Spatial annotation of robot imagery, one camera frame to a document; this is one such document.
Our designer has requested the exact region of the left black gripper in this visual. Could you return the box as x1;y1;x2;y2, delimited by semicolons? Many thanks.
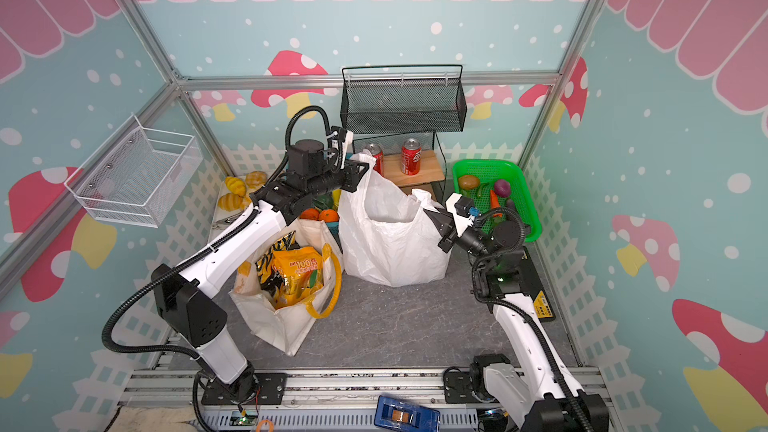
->
307;157;371;198

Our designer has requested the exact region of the white plastic grocery bag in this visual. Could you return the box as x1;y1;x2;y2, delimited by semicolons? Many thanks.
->
338;169;450;288

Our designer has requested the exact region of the orange yellow snack bag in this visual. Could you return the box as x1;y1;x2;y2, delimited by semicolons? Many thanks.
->
274;246;325;309

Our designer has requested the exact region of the black yellow snack bag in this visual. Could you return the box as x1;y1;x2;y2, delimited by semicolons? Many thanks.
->
255;231;299;306

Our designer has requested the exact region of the cream canvas tote bag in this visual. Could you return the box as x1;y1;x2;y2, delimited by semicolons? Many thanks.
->
230;219;343;356

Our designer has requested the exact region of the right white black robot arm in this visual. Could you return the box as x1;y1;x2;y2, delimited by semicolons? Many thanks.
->
425;193;610;431

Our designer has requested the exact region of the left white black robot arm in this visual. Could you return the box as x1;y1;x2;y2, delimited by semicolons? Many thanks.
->
101;106;368;404

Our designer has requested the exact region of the left red soda can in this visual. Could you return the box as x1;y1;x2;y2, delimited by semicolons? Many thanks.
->
363;142;384;175

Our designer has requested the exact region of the red soda can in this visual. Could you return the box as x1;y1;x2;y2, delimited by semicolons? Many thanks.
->
363;142;384;175
401;138;422;176

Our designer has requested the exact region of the orange carrot toy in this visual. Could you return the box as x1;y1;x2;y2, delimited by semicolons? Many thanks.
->
489;190;503;218

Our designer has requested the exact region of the orange fruit toy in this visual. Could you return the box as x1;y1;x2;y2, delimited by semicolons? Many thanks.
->
318;209;339;223

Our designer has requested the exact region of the teal plastic fruit basket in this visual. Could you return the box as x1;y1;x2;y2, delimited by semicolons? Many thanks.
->
299;189;342;240

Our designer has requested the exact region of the brown potato toy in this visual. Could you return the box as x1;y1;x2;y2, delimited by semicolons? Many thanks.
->
458;174;480;192

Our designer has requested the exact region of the purple onion toy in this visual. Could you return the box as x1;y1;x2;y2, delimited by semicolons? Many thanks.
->
493;179;511;198

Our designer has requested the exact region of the right red soda can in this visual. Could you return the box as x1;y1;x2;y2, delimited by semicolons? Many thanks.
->
401;138;422;176

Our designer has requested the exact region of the black flat box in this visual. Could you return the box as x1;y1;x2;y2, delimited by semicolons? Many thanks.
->
514;247;556;322

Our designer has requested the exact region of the green plastic vegetable basket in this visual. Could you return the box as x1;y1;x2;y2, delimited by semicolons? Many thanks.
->
452;159;542;243

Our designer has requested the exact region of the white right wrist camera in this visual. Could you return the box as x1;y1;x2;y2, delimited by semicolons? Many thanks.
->
445;193;479;237

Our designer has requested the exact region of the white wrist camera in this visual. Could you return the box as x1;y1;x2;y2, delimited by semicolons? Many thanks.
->
327;126;354;171
445;193;479;237

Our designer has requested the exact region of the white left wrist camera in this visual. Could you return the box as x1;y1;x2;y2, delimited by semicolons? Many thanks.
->
327;126;354;171

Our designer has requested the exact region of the black wire wooden shelf rack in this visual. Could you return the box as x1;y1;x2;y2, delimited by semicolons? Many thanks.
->
352;130;447;200

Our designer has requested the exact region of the black wire wall basket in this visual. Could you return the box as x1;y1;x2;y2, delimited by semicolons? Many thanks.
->
340;64;467;134

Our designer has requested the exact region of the blue device on rail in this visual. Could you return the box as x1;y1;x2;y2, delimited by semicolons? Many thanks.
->
373;395;441;432

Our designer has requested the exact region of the white wire wall basket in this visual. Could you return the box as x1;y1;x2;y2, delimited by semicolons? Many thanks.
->
64;116;203;228

